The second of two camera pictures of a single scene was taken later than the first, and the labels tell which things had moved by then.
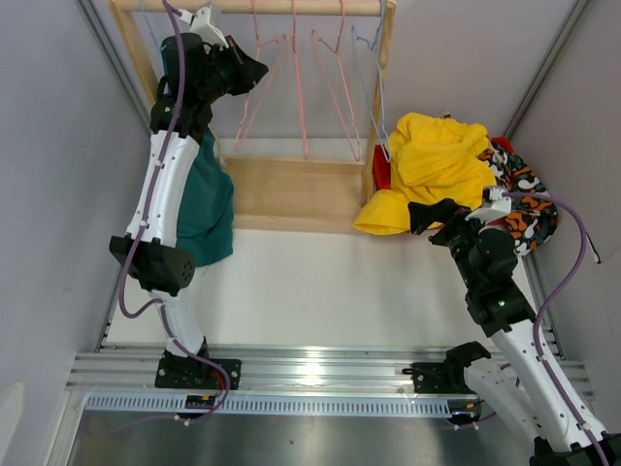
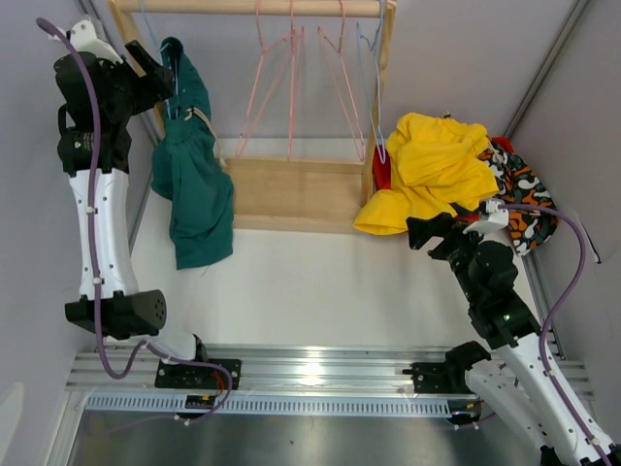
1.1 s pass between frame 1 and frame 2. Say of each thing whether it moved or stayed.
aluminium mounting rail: stayed
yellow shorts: stayed
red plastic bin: stayed
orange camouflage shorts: stayed
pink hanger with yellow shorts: moved
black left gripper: moved
